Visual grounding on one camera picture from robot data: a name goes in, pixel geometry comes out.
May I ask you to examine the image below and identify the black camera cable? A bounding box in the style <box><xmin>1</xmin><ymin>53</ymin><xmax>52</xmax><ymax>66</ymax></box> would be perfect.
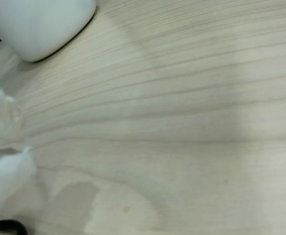
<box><xmin>0</xmin><ymin>219</ymin><xmax>28</xmax><ymax>235</ymax></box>

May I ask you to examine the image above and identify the white mug black handle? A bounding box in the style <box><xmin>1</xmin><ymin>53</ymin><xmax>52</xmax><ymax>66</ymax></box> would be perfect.
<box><xmin>0</xmin><ymin>0</ymin><xmax>97</xmax><ymax>63</ymax></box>

